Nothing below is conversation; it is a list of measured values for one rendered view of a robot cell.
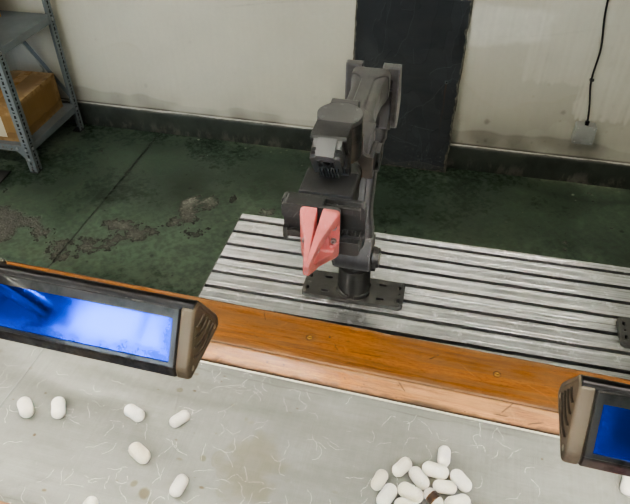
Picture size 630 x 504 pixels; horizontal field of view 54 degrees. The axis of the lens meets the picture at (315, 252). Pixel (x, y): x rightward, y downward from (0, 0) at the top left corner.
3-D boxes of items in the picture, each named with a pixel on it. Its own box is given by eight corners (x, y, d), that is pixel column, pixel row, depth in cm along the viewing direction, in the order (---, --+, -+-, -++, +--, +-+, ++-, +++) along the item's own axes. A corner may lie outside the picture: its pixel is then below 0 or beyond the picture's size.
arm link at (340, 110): (374, 129, 73) (388, 83, 82) (303, 120, 74) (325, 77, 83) (369, 207, 81) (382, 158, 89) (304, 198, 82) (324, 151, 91)
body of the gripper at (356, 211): (364, 211, 72) (374, 175, 77) (279, 199, 74) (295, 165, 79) (362, 253, 76) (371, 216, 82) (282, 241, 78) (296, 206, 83)
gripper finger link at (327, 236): (326, 251, 66) (343, 200, 73) (262, 241, 68) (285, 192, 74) (326, 296, 71) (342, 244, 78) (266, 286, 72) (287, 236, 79)
